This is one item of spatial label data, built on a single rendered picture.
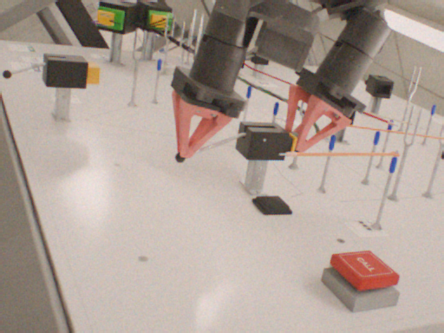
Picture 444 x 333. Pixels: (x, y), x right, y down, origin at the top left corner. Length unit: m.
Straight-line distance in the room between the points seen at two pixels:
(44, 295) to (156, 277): 0.10
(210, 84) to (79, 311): 0.31
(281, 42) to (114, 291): 0.33
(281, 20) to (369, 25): 0.16
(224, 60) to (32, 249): 0.29
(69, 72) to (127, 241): 0.39
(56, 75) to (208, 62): 0.32
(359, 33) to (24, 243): 0.47
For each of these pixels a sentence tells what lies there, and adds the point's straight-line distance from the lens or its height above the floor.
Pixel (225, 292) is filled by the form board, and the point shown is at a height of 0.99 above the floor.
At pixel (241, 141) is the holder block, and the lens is 0.77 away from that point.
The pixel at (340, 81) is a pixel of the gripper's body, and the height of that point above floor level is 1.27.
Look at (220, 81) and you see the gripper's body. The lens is 0.70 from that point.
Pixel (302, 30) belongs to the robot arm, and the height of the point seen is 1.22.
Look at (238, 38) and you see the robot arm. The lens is 0.69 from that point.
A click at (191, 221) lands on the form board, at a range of 0.69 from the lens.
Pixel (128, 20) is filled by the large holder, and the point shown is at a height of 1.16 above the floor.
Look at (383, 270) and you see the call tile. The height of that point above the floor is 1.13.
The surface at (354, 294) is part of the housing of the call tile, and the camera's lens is 0.59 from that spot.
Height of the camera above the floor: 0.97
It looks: 12 degrees up
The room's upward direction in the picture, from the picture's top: 56 degrees clockwise
